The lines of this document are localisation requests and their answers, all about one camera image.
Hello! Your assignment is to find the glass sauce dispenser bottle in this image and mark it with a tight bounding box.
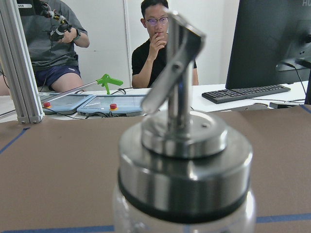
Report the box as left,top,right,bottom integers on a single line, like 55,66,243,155
113,12,256,233

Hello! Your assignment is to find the right teach pendant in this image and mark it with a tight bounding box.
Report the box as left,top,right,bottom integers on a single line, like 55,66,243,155
77,94,146,117

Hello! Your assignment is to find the teach pendant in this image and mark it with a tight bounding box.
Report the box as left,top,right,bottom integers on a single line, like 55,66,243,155
77,94,146,117
43,94,94,115

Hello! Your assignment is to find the man in black shirt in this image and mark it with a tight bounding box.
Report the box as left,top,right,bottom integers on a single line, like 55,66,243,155
131,0,199,88

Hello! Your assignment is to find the black keyboard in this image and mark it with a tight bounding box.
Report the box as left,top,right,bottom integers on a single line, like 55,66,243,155
202,84,291,104

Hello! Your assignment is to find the left teach pendant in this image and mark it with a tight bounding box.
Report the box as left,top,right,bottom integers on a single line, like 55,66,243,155
43,94,94,115

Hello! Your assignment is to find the person in grey shirt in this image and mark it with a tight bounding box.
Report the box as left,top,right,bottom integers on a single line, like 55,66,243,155
0,0,90,96

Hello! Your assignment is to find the handheld teleoperation controller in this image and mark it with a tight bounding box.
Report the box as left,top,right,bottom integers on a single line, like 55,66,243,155
39,1,72,42

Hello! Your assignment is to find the black computer monitor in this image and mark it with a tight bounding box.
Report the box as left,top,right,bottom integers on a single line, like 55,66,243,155
225,0,311,89

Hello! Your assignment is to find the green handled reacher tool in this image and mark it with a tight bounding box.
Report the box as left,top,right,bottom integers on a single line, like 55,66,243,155
0,73,124,117

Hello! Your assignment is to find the aluminium frame post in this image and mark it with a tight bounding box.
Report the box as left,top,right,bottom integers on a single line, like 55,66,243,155
0,0,44,124

